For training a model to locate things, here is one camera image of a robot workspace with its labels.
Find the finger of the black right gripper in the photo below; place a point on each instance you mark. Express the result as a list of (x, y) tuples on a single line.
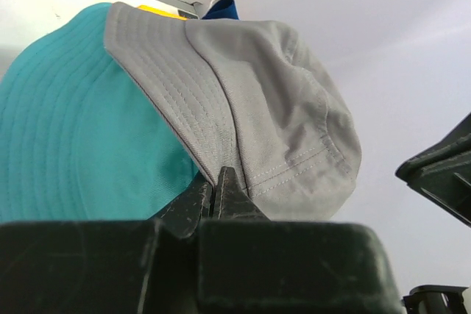
[(431, 299), (441, 173)]

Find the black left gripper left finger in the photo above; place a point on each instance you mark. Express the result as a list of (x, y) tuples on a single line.
[(144, 266)]

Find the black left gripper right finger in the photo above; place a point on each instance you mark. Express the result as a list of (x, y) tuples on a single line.
[(247, 263)]

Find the teal bucket hat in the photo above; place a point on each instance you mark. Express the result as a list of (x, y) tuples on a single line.
[(79, 139)]

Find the grey bucket hat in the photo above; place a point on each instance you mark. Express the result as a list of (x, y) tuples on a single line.
[(249, 95)]

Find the yellow plastic tray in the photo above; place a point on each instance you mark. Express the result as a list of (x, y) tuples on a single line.
[(164, 13)]

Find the blue bucket hat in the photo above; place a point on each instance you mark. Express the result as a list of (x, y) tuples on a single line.
[(229, 12)]

